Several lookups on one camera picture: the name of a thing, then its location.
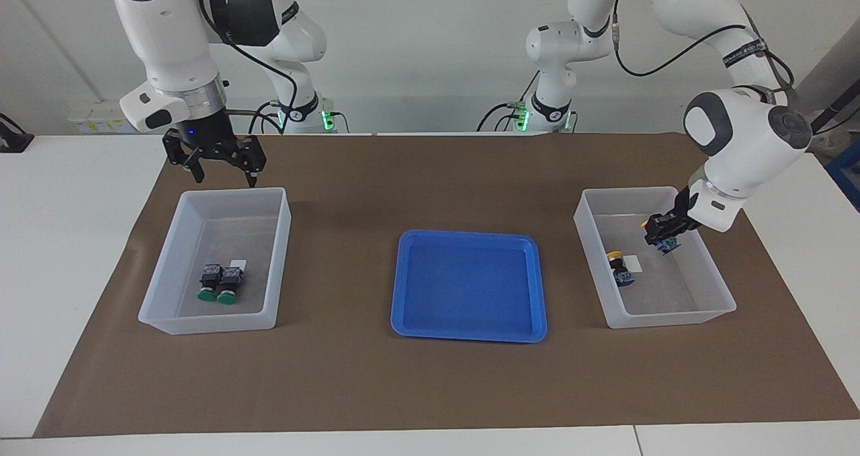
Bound yellow push button switch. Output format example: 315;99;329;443
640;219;680;256
607;250;636;287

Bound green push button switch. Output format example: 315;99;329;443
216;267;244;305
198;264;224;303

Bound translucent white plastic box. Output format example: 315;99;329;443
138;187;292;336
573;186;738;330

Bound black stand pole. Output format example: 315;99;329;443
803;80;860;153

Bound blue plastic tray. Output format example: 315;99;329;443
390;230;548;344

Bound brown paper table mat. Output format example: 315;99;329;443
34;132;860;439

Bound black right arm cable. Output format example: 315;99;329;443
198;0;300;136

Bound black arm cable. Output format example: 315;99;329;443
611;0;797;107
198;0;300;136

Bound black right base cables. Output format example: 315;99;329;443
249;103;350;134

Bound black base cables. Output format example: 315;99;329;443
249;103;350;134
476;73;538;132

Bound white wall socket box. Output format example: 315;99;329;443
67;100;135;134

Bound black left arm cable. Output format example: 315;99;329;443
611;0;797;107

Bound black clamp mount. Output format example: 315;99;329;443
0;112;34;153

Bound black left base cables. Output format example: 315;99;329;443
476;73;538;132

